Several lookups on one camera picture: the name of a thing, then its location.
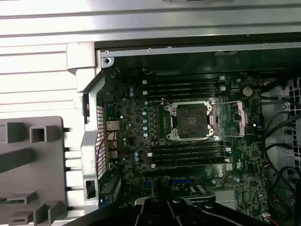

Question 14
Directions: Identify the black wire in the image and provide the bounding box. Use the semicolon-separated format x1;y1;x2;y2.
263;110;294;179

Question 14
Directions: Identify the silver chipset heatsink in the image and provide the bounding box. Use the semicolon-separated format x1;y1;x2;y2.
215;189;236;209

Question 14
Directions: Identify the green motherboard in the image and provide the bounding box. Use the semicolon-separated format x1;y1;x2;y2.
103;68;268;226

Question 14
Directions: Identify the metal socket cover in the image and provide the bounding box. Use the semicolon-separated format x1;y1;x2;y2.
208;100;248;137

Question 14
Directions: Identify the black and silver PC case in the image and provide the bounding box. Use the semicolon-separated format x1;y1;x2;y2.
66;35;301;226

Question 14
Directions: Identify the grey parts rack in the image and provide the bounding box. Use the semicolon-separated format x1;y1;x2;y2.
0;116;64;226

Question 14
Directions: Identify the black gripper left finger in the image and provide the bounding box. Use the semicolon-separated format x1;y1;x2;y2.
68;181;166;226

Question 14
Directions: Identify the black RAM slot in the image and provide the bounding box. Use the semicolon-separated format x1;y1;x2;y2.
143;88;226;93
147;83;223;89
150;142;224;148
147;92;223;97
147;148;231;155
150;161;230;169
142;79;225;85
151;154;225;161

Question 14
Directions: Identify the CPU socket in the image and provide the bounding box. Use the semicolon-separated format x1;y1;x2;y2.
164;100;216;142

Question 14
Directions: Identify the metal drive cage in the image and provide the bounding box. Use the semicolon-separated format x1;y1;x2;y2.
283;77;301;170

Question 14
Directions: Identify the green RAM stick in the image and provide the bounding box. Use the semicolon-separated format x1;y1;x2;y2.
6;198;27;205

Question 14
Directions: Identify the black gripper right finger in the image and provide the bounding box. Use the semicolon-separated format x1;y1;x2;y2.
164;180;273;226

